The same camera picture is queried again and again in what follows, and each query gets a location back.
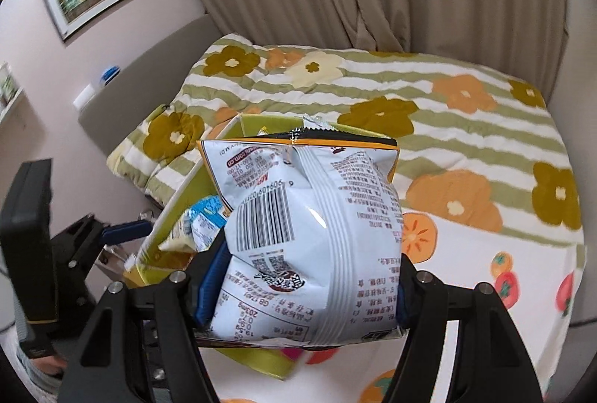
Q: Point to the large white snack bag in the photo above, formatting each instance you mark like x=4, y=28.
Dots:
x=317, y=221

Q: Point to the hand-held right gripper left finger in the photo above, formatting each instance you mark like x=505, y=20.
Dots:
x=207, y=286

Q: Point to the blue and white snack packet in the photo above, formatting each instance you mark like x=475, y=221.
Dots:
x=205, y=216

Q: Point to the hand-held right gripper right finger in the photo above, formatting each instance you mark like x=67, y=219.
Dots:
x=404, y=309

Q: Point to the white wall box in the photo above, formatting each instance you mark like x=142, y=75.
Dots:
x=85, y=97

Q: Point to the floral striped blanket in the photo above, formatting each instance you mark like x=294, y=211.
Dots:
x=466, y=151

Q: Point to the green-lined cardboard box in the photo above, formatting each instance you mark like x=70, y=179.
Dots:
x=254, y=358

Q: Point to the cream snack packet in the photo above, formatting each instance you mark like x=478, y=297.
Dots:
x=177, y=237

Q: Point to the grey headboard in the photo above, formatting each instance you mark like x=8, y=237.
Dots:
x=149, y=72

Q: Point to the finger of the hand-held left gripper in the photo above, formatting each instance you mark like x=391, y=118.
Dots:
x=126, y=231

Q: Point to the person's left hand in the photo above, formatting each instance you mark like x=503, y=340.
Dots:
x=49, y=365

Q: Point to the silver snack packet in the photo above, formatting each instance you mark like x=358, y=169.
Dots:
x=317, y=121

